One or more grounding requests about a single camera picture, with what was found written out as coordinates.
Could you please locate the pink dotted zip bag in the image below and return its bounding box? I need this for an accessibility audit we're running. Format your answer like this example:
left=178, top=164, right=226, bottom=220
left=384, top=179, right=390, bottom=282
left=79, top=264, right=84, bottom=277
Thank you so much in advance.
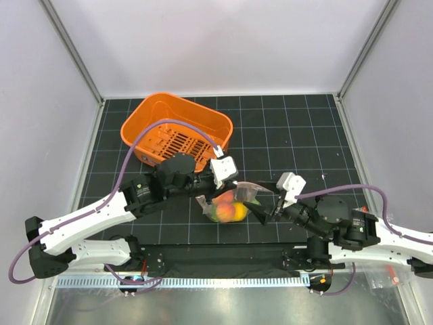
left=196, top=181, right=271, bottom=223

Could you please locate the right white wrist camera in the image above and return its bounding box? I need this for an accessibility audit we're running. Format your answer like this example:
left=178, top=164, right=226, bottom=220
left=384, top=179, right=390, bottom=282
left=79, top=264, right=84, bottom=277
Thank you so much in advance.
left=276, top=172, right=306, bottom=209

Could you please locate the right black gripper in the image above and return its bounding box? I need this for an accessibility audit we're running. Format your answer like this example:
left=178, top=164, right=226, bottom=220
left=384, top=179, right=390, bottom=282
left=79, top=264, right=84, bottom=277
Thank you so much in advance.
left=242, top=177, right=326, bottom=238

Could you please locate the white slotted cable duct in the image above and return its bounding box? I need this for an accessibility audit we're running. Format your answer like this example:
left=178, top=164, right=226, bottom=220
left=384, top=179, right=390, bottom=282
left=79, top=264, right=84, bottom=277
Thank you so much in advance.
left=56, top=274, right=310, bottom=289

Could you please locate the black base bar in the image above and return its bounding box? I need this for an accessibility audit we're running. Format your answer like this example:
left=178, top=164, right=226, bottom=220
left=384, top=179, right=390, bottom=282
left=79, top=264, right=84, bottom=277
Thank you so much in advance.
left=103, top=242, right=346, bottom=280

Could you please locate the orange plastic basket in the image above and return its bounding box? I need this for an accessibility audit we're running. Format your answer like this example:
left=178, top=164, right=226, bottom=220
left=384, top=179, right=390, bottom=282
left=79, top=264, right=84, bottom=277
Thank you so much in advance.
left=120, top=93, right=233, bottom=172

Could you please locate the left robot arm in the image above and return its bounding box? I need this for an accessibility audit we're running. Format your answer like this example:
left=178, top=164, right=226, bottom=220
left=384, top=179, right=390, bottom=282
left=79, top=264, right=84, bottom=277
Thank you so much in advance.
left=25, top=153, right=238, bottom=279

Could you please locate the long green toy vegetable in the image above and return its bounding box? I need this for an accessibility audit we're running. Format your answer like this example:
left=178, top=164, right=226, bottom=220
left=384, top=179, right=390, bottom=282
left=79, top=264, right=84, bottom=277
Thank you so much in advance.
left=206, top=206, right=220, bottom=223

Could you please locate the yellow orange toy fruit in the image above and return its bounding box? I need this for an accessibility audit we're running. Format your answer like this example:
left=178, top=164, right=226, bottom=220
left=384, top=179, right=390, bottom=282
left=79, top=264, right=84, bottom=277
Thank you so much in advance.
left=233, top=202, right=248, bottom=222

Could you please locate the peach toy fruit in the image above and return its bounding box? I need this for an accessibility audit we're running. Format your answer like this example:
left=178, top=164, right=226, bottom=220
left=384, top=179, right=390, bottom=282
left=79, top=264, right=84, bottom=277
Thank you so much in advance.
left=212, top=191, right=235, bottom=223

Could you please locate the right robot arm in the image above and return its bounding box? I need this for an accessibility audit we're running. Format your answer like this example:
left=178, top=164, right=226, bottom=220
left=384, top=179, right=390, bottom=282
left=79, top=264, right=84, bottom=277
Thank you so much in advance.
left=245, top=181, right=432, bottom=278

